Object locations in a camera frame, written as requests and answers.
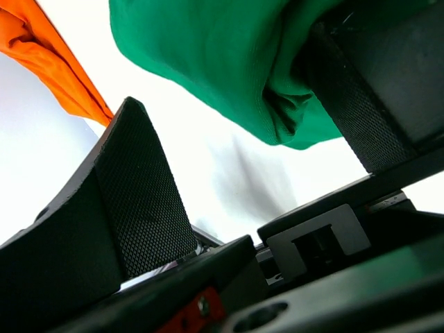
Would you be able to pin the green t shirt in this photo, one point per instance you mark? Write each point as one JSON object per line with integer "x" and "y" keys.
{"x": 238, "y": 57}

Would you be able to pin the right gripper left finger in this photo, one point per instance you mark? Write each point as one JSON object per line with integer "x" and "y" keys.
{"x": 119, "y": 216}

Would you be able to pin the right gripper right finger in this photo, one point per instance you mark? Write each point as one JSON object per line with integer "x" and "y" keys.
{"x": 377, "y": 69}

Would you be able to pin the orange folded t shirt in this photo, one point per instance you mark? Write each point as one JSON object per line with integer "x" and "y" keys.
{"x": 29, "y": 38}

